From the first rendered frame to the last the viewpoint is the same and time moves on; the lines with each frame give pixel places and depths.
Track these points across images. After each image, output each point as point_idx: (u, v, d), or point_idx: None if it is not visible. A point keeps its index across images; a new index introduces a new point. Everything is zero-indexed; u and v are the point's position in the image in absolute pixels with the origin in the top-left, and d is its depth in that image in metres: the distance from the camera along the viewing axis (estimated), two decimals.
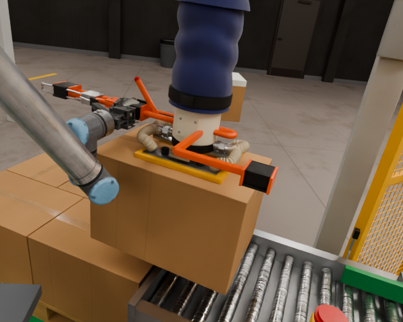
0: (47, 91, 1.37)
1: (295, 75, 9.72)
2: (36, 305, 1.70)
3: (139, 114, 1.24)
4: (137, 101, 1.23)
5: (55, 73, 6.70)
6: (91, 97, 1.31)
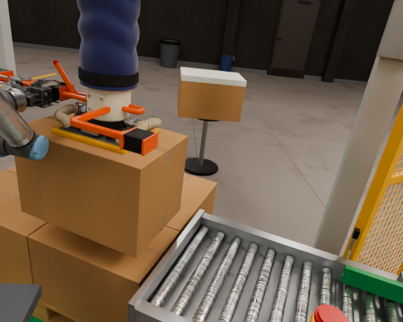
0: None
1: (295, 75, 9.72)
2: (36, 305, 1.70)
3: (59, 94, 1.35)
4: (55, 83, 1.34)
5: (55, 73, 6.70)
6: (18, 80, 1.42)
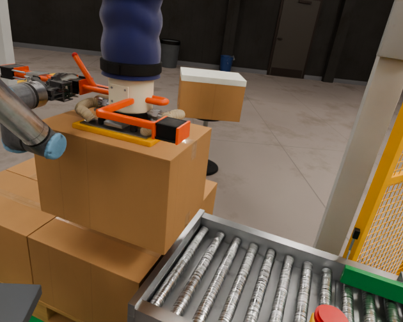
0: None
1: (295, 75, 9.72)
2: (36, 305, 1.70)
3: (79, 88, 1.30)
4: (75, 76, 1.29)
5: (55, 73, 6.70)
6: (35, 75, 1.37)
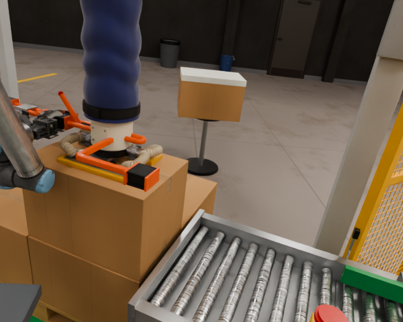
0: None
1: (295, 75, 9.72)
2: (36, 305, 1.70)
3: (63, 124, 1.40)
4: (61, 114, 1.39)
5: (55, 73, 6.70)
6: (24, 110, 1.47)
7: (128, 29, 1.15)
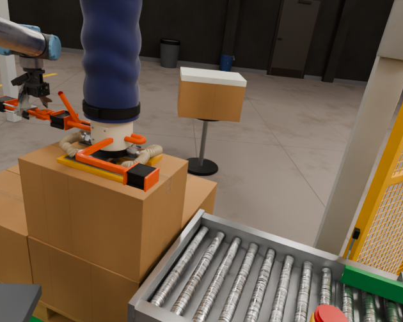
0: None
1: (295, 75, 9.72)
2: (36, 305, 1.70)
3: (63, 124, 1.40)
4: (50, 99, 1.50)
5: (55, 73, 6.70)
6: (24, 110, 1.47)
7: (128, 29, 1.15)
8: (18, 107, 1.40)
